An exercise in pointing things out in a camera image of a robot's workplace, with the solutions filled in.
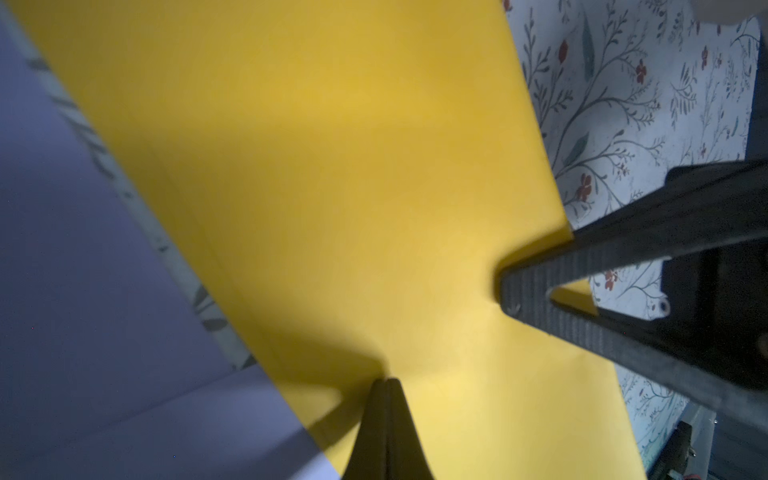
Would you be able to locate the yellow rectangular paper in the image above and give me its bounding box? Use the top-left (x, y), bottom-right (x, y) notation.
top-left (8, 1), bottom-right (645, 479)

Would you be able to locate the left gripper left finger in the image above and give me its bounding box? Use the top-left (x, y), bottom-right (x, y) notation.
top-left (342, 380), bottom-right (388, 480)

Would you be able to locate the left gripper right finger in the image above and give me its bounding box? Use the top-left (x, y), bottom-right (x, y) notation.
top-left (385, 378), bottom-right (434, 480)

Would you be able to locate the purple paper sheet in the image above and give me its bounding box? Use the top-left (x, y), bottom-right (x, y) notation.
top-left (1, 17), bottom-right (336, 479)

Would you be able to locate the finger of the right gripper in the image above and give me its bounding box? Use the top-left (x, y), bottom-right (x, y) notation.
top-left (497, 159), bottom-right (767, 430)

